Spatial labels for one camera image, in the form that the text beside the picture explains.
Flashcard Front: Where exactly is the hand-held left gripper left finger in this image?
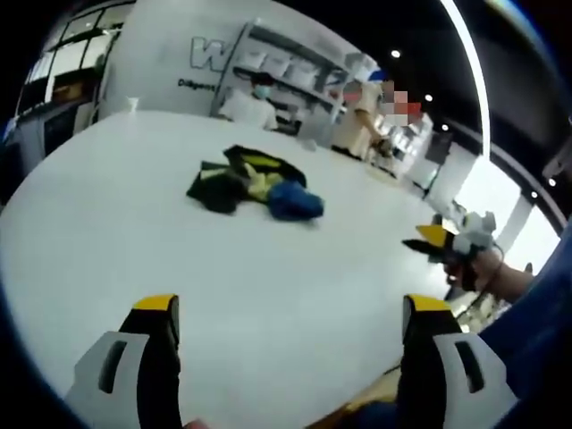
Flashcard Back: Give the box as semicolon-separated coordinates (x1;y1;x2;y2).
62;293;182;429

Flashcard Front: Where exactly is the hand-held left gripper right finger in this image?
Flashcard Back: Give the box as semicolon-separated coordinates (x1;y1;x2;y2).
399;293;509;429

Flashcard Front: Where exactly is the blue and yellow garment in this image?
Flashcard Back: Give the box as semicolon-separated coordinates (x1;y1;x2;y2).
242;163;325;223

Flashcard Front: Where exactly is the black and yellow garment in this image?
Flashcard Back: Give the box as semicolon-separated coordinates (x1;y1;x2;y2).
185;144;309;214

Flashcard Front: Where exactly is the person's right hand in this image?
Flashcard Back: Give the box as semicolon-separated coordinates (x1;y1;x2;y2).
444;250;505;292

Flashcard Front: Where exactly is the long white ceiling light strip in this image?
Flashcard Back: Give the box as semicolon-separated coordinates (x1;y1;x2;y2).
440;0;495;180

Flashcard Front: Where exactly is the grey storage shelf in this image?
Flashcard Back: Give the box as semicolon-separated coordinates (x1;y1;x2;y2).
209;17;358;138

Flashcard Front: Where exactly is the dark framed glass partition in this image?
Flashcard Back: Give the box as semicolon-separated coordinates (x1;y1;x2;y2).
11;2;124;151

